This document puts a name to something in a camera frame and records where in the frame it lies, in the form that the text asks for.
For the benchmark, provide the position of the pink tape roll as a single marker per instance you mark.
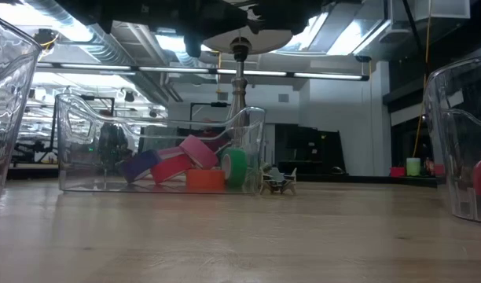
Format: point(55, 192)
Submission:
point(199, 151)

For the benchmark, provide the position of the silver table lamp white shade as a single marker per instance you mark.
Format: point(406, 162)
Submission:
point(239, 90)

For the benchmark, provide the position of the black metal stand frame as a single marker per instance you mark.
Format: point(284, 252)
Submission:
point(209, 104)

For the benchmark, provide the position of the clear plastic bin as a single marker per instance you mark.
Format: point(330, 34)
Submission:
point(8, 98)
point(452, 157)
point(79, 181)

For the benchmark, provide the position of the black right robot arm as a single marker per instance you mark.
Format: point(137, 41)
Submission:
point(287, 12)

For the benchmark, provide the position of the orange tape roll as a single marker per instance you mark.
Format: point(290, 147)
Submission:
point(205, 179)

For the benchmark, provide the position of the green cup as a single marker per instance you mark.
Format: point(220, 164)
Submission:
point(413, 167)

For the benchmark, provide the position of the green tape roll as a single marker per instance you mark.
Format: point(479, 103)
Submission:
point(237, 167)

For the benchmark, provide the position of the red box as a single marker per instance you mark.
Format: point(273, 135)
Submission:
point(397, 171)

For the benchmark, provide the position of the black cabinet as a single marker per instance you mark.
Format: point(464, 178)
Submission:
point(309, 149)

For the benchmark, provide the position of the overhead light bar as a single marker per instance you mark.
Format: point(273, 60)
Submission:
point(327, 75)

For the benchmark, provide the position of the red tape roll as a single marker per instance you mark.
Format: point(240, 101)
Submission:
point(171, 169)

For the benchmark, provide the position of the blue tape roll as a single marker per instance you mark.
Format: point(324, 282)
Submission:
point(140, 166)

